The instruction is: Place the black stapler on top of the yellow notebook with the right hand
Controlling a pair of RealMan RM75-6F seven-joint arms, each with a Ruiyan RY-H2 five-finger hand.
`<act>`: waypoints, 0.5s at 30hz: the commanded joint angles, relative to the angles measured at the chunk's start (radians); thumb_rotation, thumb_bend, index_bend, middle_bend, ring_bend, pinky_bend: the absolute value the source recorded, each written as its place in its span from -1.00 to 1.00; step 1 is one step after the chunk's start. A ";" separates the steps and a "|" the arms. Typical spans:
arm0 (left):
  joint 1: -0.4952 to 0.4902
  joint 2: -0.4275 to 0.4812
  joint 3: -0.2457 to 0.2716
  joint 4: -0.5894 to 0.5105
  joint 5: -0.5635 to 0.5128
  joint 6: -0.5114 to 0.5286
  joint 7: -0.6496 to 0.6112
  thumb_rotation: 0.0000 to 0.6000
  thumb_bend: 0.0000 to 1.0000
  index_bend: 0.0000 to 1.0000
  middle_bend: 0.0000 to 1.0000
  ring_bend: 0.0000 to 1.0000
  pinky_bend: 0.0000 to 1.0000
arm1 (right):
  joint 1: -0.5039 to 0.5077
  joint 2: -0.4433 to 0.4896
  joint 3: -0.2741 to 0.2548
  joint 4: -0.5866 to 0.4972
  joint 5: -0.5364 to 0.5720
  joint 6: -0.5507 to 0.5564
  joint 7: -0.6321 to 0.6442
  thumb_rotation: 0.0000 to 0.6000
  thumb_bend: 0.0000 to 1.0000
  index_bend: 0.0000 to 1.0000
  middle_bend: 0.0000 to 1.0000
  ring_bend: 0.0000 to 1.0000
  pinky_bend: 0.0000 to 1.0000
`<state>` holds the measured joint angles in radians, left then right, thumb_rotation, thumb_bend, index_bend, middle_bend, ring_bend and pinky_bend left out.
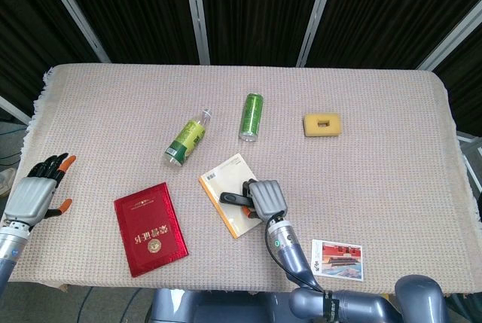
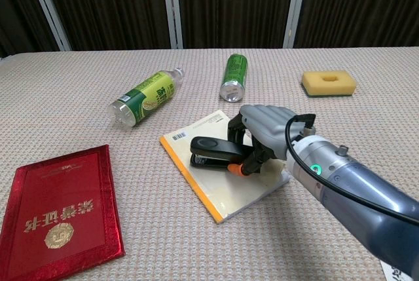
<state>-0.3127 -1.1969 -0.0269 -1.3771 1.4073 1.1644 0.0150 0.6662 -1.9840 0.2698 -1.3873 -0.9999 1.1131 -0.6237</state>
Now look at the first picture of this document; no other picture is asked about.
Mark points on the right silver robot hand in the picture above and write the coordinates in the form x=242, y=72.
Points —
x=267, y=198

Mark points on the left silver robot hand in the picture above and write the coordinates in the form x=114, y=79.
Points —
x=32, y=198

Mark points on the black clip device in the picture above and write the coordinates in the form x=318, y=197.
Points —
x=235, y=198

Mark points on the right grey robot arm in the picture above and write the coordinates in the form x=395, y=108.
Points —
x=339, y=296

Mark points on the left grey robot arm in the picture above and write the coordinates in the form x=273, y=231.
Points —
x=9, y=247

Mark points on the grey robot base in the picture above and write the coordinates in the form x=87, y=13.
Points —
x=218, y=306

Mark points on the green drink can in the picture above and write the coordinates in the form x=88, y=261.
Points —
x=251, y=117

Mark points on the red booklet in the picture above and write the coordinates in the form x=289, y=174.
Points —
x=150, y=228

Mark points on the yellow-spined notebook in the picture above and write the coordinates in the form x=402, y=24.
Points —
x=229, y=195

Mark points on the beige woven tablecloth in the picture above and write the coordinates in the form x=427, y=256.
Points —
x=241, y=119

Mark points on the picture postcard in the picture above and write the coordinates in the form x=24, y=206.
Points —
x=337, y=259

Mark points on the yellow sponge with hole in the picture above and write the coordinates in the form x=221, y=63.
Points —
x=323, y=124

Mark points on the green-labelled plastic bottle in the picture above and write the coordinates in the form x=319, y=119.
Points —
x=186, y=141

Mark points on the black folding screen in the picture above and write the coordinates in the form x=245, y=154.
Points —
x=256, y=7

